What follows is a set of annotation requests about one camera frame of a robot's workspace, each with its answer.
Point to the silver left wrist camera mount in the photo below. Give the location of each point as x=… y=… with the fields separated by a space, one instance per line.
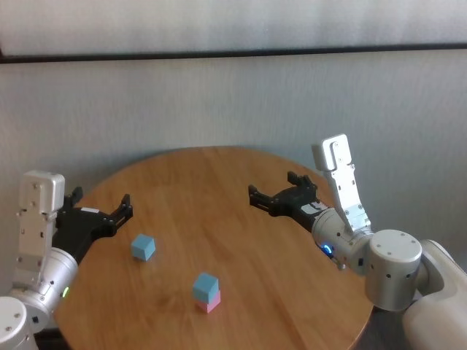
x=36 y=218

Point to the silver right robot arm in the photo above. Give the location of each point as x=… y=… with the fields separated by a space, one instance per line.
x=394 y=266

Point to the frosted white window panel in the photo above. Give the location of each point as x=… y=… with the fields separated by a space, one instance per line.
x=233 y=22

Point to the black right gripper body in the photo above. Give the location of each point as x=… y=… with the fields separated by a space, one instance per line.
x=295 y=204

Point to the black wall rail strip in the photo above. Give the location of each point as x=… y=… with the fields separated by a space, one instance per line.
x=233 y=53

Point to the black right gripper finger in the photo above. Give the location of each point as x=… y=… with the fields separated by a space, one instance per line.
x=262 y=200
x=301 y=181

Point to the light blue cube block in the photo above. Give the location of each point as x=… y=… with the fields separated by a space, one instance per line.
x=204 y=288
x=142 y=248

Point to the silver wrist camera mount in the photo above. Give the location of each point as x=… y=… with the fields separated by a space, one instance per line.
x=36 y=218
x=339 y=175

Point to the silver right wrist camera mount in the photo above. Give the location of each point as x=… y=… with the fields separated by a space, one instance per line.
x=339 y=175

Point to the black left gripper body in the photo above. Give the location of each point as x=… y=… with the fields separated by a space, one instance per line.
x=80 y=226

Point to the pink cube block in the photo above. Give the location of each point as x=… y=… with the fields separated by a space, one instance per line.
x=209 y=305

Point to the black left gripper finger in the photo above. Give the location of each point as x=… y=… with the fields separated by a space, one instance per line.
x=122 y=215
x=74 y=198

